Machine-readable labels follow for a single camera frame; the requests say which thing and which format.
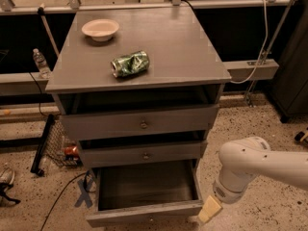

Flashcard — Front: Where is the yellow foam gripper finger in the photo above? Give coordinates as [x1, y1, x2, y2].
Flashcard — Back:
[197, 195, 222, 223]

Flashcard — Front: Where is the grey bottom drawer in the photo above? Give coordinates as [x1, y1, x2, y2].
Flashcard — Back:
[87, 160, 203, 227]

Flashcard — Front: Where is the grey drawer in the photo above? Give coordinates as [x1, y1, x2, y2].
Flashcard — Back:
[87, 160, 203, 227]
[78, 141, 207, 167]
[61, 105, 218, 141]

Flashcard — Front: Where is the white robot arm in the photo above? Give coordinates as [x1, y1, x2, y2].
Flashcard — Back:
[196, 137, 308, 224]

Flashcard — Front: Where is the grey top drawer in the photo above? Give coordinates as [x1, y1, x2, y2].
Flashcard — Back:
[61, 105, 218, 141]

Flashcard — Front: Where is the grey middle drawer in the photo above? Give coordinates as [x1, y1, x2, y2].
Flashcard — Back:
[78, 141, 207, 167]

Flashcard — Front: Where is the grey wooden drawer cabinet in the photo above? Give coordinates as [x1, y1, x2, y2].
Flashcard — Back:
[44, 6, 232, 171]

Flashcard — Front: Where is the black caster wheel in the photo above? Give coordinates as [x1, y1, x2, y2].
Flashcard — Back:
[295, 129, 308, 143]

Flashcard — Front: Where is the dark cabinet at right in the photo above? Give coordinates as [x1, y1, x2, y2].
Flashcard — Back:
[269, 4, 308, 123]

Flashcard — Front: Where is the orange object in basket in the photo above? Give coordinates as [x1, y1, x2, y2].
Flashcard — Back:
[64, 145, 79, 158]

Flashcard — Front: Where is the crushed green soda can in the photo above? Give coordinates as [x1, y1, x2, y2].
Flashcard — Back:
[111, 50, 150, 78]

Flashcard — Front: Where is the black bar on floor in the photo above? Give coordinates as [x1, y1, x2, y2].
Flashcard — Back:
[31, 115, 55, 177]

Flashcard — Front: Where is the white sneaker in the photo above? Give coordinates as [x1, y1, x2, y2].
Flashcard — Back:
[0, 167, 15, 190]

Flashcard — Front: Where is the white paper bowl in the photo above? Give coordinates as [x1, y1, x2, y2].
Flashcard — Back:
[82, 19, 119, 42]

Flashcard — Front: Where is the clear plastic water bottle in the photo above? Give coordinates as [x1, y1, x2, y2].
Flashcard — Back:
[33, 48, 51, 79]

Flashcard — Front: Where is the black floor cable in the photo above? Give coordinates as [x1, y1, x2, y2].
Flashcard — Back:
[38, 171, 87, 231]

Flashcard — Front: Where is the grey metal rail frame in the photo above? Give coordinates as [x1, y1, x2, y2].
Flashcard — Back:
[0, 0, 299, 98]

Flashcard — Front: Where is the wire mesh basket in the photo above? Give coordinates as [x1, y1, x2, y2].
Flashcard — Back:
[44, 120, 80, 167]

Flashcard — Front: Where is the black strap on floor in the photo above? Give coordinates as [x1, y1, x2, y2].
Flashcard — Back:
[0, 182, 22, 206]

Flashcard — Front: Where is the white hanging cable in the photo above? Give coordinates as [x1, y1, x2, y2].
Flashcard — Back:
[230, 0, 270, 85]

